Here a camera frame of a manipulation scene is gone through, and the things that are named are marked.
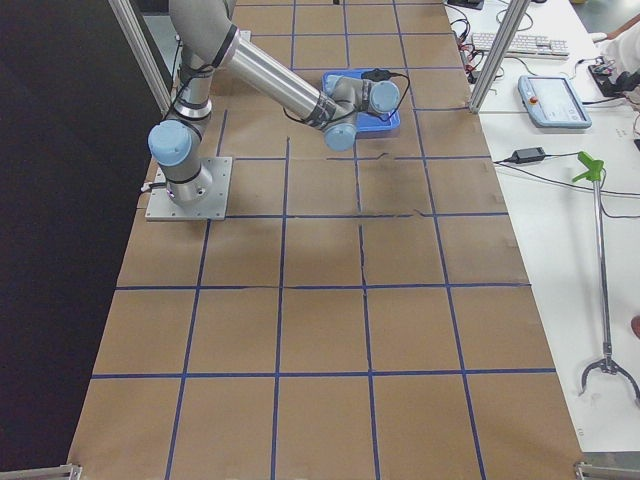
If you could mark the white keyboard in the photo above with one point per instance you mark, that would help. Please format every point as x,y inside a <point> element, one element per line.
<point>522,45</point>

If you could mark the aluminium frame post at wall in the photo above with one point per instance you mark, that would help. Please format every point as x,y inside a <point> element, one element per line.
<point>132,28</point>

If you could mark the green handled reach grabber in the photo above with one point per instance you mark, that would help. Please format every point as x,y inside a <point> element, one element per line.
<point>594,169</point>

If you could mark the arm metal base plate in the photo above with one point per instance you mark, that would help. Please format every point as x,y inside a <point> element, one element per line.
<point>210,195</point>

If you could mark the blue plastic tray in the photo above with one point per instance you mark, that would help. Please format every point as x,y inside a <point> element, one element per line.
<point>380,127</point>

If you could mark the black power adapter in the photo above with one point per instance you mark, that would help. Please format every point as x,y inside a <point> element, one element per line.
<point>525,156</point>

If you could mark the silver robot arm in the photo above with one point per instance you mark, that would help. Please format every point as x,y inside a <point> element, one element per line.
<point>212,41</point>

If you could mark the metal corner bracket right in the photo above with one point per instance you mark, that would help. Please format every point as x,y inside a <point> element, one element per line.
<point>586,471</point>

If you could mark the blue teach pendant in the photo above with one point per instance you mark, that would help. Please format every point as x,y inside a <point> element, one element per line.
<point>552,102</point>

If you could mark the aluminium frame post near desk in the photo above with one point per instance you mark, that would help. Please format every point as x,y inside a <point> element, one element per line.
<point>504,35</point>

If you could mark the metal corner bracket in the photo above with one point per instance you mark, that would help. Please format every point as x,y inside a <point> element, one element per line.
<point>62,472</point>
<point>586,471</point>

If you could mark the metal corner bracket left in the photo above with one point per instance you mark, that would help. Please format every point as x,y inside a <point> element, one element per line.
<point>62,472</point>

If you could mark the black device with wires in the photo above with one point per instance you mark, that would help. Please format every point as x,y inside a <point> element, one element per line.
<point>611,85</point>

